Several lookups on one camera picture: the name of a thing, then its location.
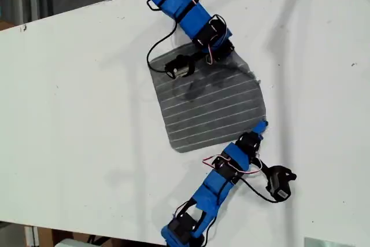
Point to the grey striped square towel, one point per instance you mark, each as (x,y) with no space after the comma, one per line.
(216,114)

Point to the brown cardboard box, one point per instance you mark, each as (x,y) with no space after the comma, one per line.
(72,236)

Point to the white plastic container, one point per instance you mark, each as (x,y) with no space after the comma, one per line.
(72,243)

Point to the white table leg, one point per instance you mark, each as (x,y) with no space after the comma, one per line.
(31,236)

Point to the black camera stalk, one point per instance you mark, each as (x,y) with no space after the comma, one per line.
(284,173)
(191,63)

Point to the black silver camera box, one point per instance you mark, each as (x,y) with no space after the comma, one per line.
(176,67)
(279,189)

